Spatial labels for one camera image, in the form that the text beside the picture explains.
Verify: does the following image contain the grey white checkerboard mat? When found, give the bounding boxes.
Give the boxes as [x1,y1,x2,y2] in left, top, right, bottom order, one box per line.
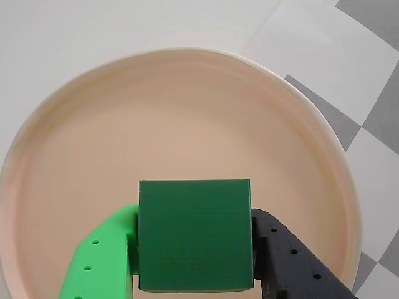
[239,0,399,299]

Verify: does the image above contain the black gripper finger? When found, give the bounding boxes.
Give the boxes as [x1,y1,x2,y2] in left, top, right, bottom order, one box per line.
[251,208,359,299]

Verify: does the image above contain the dark green cube dice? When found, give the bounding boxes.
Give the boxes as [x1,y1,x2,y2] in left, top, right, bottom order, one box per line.
[138,178,254,294]

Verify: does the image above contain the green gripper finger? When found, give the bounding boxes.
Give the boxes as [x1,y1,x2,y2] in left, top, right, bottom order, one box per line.
[57,204,140,299]

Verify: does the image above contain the pink round bowl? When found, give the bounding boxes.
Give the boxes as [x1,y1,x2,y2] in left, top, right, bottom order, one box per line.
[0,46,364,299]

